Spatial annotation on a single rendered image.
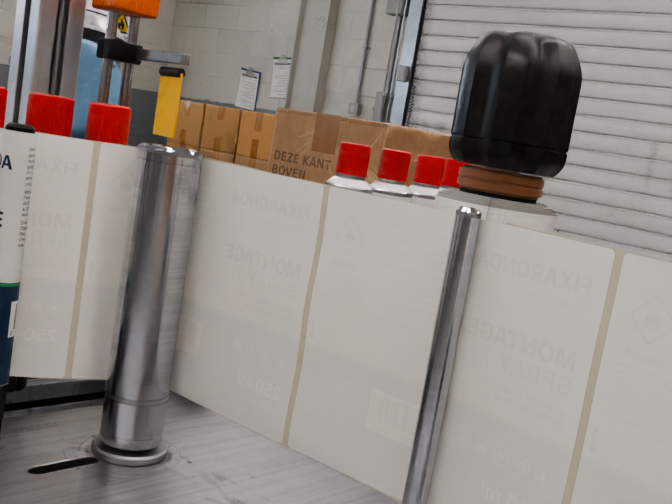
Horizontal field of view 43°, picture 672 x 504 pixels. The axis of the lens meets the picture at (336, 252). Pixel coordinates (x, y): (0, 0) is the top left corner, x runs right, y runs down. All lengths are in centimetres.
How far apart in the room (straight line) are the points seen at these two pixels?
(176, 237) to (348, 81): 589
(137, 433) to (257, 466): 8
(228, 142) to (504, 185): 423
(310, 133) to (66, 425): 86
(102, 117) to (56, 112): 4
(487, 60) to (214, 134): 430
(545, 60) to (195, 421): 34
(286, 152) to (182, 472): 92
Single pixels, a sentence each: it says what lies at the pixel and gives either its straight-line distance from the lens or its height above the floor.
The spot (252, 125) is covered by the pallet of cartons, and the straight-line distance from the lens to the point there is 465.
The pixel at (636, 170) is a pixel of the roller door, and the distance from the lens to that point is 511.
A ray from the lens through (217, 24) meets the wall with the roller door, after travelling 741.
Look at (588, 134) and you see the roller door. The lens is 523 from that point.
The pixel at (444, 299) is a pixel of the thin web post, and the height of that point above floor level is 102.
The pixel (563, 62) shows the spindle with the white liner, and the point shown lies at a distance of 58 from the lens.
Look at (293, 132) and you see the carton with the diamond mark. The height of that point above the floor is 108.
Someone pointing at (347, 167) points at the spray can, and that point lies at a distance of 88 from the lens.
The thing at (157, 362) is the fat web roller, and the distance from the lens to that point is 51.
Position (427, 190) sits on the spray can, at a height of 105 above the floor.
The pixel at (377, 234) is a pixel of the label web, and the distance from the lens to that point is 43.
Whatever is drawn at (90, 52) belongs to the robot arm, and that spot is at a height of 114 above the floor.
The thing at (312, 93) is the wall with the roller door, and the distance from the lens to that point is 650.
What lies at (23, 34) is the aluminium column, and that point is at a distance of 84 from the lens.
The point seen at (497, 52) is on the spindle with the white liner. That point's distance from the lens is 58.
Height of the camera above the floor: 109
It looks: 8 degrees down
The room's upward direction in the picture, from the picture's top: 9 degrees clockwise
